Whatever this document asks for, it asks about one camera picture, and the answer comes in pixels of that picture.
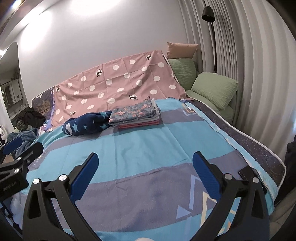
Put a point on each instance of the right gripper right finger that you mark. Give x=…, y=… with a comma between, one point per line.
x=251, y=220

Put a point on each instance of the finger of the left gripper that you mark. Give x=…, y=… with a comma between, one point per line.
x=12, y=145
x=30, y=155

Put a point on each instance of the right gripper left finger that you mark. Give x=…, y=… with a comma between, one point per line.
x=40, y=221

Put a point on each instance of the teal floral garment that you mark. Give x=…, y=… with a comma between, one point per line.
x=135, y=112

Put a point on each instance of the dark blue crumpled clothing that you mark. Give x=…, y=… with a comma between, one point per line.
x=28, y=137

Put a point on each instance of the black clothing pile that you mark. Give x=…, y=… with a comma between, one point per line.
x=29, y=117

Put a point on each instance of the white gloved left hand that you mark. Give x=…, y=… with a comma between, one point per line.
x=17, y=209

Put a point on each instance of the purple patterned pillow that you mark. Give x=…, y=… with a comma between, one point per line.
x=44, y=102

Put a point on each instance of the navy star fleece garment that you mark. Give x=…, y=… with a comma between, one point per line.
x=87, y=124

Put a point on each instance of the dark starry mattress edge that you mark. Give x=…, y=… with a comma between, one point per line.
x=270, y=167

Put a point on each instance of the blue and grey bedspread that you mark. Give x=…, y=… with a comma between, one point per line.
x=145, y=185

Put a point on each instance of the folded pink garment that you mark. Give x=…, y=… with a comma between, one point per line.
x=134, y=125

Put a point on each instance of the green pillow near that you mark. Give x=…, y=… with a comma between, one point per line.
x=218, y=89

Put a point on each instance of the green pillow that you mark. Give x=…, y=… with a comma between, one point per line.
x=218, y=89
x=185, y=71

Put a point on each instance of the pink polka dot sheet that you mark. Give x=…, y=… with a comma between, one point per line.
x=115, y=84

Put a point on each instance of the green pillow far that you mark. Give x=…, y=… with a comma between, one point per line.
x=185, y=71

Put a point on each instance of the tan pillow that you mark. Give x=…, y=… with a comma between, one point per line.
x=180, y=50

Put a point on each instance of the grey pleated curtain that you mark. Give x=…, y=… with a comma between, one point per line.
x=255, y=43

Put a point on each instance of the black floor lamp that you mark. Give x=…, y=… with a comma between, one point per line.
x=208, y=16

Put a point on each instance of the arched wall mirror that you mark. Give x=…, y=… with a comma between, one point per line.
x=13, y=98

